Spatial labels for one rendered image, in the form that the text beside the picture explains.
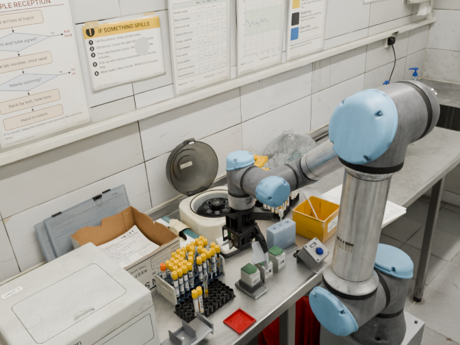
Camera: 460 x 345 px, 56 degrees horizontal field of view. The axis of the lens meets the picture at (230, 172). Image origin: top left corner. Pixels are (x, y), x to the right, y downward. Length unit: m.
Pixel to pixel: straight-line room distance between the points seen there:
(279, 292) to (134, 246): 0.52
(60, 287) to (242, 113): 1.18
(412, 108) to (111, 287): 0.72
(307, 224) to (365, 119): 0.90
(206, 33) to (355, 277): 1.12
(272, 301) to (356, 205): 0.62
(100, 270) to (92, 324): 0.17
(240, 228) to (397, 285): 0.43
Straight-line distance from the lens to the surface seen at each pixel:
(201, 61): 1.73
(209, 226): 1.51
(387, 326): 1.16
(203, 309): 1.34
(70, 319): 1.00
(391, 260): 1.07
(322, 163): 1.06
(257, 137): 2.07
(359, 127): 0.76
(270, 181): 1.06
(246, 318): 1.33
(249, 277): 1.36
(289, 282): 1.45
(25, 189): 1.49
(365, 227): 0.87
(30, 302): 1.07
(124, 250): 1.55
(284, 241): 1.54
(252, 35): 1.91
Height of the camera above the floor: 1.83
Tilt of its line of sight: 27 degrees down
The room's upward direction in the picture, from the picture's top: 4 degrees counter-clockwise
